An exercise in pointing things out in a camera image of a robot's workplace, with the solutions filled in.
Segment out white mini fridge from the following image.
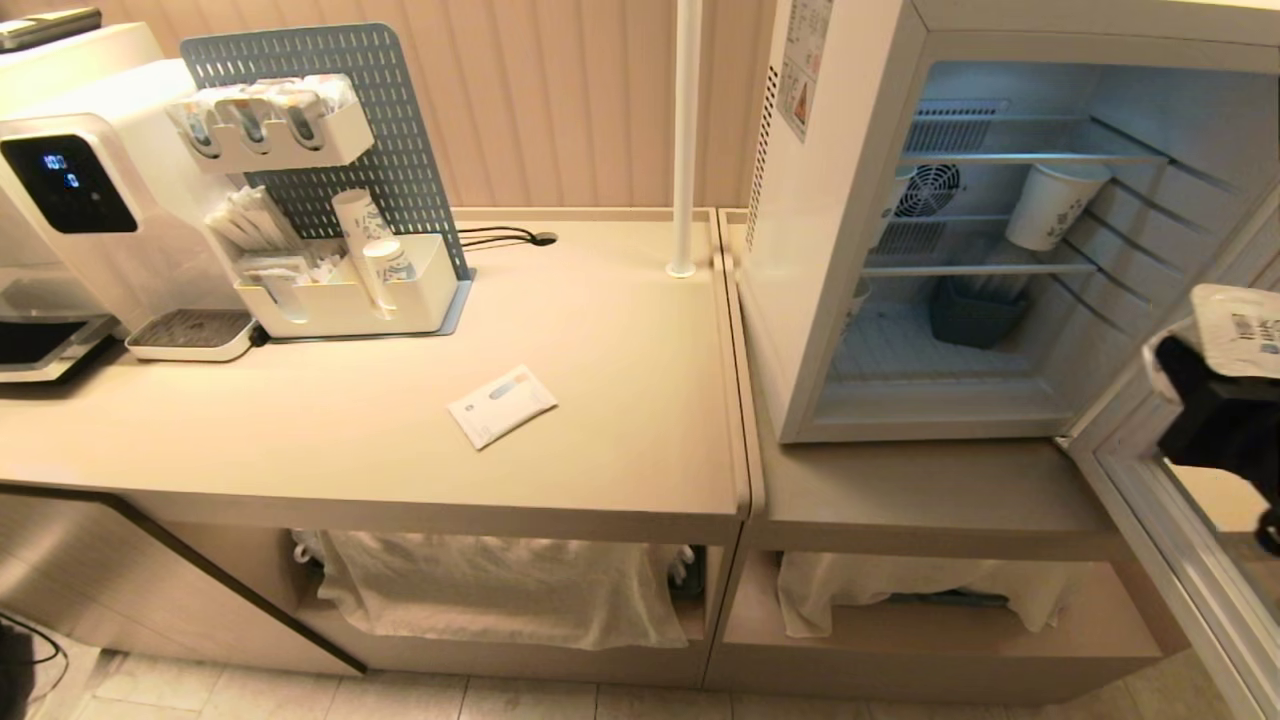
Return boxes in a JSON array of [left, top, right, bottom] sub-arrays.
[[738, 0, 1280, 447]]

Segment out short printed paper cup stack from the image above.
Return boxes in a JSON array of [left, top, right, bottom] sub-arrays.
[[361, 239, 418, 313]]

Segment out tall printed paper cup stack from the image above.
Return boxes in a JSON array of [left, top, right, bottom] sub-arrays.
[[331, 189, 398, 313]]

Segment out fridge fan grille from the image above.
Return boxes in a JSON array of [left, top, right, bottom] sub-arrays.
[[892, 164, 967, 220]]

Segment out mini fridge glass door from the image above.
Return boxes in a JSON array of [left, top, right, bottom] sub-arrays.
[[1056, 178, 1280, 720]]

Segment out white paper packet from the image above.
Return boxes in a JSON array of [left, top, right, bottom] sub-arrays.
[[446, 364, 560, 452]]

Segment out white pegboard storage bin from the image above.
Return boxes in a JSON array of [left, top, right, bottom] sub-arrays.
[[233, 232, 461, 340]]

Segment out white pole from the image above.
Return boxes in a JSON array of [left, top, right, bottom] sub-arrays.
[[666, 0, 705, 279]]

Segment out wide beige counter cabinet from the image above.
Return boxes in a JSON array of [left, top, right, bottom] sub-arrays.
[[0, 205, 753, 691]]

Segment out large white cloth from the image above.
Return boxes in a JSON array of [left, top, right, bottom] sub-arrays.
[[292, 530, 697, 652]]

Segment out narrow beige counter cabinet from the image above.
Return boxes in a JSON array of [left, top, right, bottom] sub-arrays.
[[702, 208, 1191, 707]]

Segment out grey-blue pegboard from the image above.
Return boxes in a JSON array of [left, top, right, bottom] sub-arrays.
[[179, 22, 477, 339]]

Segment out blue plastic basket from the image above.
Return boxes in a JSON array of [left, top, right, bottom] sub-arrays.
[[927, 274, 1033, 350]]

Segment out warning label sticker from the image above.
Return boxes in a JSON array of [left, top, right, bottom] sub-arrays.
[[775, 0, 836, 143]]

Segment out small white cloth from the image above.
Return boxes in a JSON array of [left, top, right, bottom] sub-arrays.
[[777, 551, 1077, 640]]

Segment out white pegboard capsule shelf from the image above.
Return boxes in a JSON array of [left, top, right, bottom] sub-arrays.
[[164, 74, 377, 177]]

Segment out bundle of wrapped straws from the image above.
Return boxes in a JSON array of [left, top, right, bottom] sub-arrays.
[[204, 185, 304, 253]]

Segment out white drip tray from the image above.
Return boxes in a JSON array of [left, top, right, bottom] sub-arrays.
[[125, 308, 263, 363]]

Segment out white coffee machine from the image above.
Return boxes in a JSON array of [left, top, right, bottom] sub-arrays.
[[0, 22, 263, 346]]

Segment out white sealed container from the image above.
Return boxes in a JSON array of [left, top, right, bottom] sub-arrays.
[[1142, 283, 1280, 403]]

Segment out black and silver appliance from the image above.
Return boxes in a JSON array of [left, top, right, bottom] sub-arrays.
[[0, 268, 123, 386]]

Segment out dark flat device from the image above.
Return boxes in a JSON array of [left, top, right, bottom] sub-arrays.
[[0, 7, 104, 52]]

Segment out wire fridge shelf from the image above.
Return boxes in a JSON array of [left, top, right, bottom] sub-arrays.
[[862, 215, 1101, 279], [898, 112, 1173, 168]]

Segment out black floor cable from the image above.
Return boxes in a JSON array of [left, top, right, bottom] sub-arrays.
[[0, 612, 73, 720]]

